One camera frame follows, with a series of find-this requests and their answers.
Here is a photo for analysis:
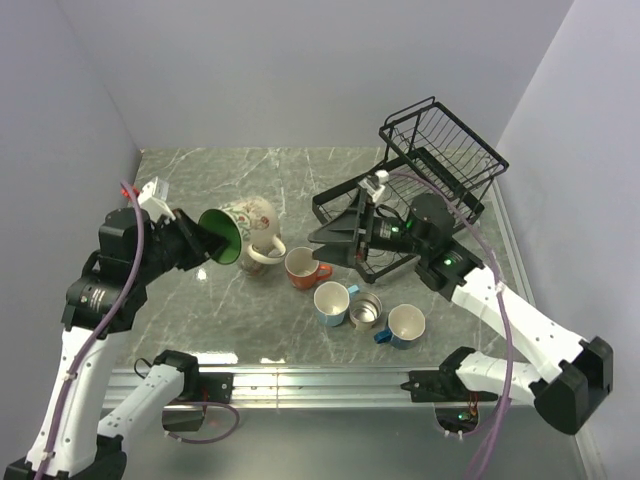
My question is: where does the green inside floral mug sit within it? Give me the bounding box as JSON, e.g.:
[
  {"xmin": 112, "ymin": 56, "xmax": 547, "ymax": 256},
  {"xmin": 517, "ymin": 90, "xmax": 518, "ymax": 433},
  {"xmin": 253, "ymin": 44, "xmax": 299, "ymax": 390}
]
[{"xmin": 198, "ymin": 196, "xmax": 287, "ymax": 265}]

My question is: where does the aluminium mounting rail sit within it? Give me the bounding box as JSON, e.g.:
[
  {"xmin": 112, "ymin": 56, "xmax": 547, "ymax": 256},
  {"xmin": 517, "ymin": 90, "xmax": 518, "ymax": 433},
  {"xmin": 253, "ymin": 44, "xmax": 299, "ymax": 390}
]
[{"xmin": 102, "ymin": 364, "xmax": 541, "ymax": 411}]

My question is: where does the black wire dish rack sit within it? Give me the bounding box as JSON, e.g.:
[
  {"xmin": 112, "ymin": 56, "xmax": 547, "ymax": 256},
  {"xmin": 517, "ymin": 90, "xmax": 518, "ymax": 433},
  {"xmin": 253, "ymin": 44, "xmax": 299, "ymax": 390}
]
[{"xmin": 312, "ymin": 96, "xmax": 509, "ymax": 284}]

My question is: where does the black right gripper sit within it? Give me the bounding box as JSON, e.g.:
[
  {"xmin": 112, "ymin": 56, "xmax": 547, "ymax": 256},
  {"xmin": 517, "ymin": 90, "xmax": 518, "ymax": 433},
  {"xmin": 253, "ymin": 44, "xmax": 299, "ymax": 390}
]
[{"xmin": 310, "ymin": 187, "xmax": 429, "ymax": 269}]

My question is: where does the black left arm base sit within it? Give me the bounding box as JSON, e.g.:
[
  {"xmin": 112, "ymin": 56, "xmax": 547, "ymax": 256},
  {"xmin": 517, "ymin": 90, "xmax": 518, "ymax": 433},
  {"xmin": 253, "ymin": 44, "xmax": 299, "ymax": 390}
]
[{"xmin": 182, "ymin": 372, "xmax": 234, "ymax": 404}]

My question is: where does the stainless steel cup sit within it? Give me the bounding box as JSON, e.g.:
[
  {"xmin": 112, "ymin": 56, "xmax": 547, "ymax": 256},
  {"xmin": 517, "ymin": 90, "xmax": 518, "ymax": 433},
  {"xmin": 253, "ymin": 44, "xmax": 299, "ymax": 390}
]
[{"xmin": 348, "ymin": 292, "xmax": 383, "ymax": 331}]

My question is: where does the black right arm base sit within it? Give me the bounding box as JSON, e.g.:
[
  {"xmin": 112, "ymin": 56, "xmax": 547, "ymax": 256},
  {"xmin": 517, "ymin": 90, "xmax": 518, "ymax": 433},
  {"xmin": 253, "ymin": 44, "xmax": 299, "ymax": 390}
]
[{"xmin": 400, "ymin": 370, "xmax": 498, "ymax": 403}]

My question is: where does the light blue mug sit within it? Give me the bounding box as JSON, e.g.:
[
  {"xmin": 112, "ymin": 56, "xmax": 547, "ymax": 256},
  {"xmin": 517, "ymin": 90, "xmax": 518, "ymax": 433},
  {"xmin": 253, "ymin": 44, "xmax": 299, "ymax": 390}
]
[{"xmin": 313, "ymin": 281, "xmax": 360, "ymax": 327}]

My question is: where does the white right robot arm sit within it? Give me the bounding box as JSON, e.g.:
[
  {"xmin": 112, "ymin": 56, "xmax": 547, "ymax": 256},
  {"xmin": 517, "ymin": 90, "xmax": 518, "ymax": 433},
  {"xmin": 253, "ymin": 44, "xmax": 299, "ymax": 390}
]
[{"xmin": 308, "ymin": 190, "xmax": 614, "ymax": 435}]

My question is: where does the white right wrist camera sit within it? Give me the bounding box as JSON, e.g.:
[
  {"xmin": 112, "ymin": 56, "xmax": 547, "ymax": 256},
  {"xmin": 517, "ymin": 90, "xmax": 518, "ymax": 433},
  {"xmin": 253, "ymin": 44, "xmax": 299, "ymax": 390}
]
[{"xmin": 358, "ymin": 170, "xmax": 390, "ymax": 205}]

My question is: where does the orange mug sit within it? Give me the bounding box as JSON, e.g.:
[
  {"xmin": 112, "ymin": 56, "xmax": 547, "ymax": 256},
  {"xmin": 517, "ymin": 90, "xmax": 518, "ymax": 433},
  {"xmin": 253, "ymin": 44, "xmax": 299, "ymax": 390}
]
[{"xmin": 284, "ymin": 247, "xmax": 333, "ymax": 290}]

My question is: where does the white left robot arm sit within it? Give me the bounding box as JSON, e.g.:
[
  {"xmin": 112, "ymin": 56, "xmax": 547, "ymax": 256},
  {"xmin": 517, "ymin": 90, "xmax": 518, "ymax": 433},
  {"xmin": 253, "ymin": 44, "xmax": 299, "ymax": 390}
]
[{"xmin": 4, "ymin": 207, "xmax": 230, "ymax": 479}]

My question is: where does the beige floral mug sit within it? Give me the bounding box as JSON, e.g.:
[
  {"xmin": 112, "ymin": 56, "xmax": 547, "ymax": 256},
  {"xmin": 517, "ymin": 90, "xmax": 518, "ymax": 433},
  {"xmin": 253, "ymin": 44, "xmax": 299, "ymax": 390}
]
[{"xmin": 238, "ymin": 245, "xmax": 276, "ymax": 276}]

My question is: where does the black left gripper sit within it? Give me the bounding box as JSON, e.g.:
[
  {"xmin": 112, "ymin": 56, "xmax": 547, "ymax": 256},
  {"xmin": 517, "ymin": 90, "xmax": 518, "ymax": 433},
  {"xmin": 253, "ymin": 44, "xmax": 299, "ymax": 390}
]
[{"xmin": 134, "ymin": 205, "xmax": 228, "ymax": 282}]

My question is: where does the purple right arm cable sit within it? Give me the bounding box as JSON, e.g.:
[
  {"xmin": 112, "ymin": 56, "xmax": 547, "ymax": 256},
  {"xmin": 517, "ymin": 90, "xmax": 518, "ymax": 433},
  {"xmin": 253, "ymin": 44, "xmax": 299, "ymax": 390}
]
[{"xmin": 387, "ymin": 172, "xmax": 516, "ymax": 480}]

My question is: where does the dark blue handled mug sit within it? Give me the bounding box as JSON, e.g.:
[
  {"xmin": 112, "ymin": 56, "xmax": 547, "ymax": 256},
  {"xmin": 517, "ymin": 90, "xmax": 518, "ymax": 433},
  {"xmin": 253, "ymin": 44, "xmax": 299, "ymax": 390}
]
[{"xmin": 374, "ymin": 304, "xmax": 426, "ymax": 350}]

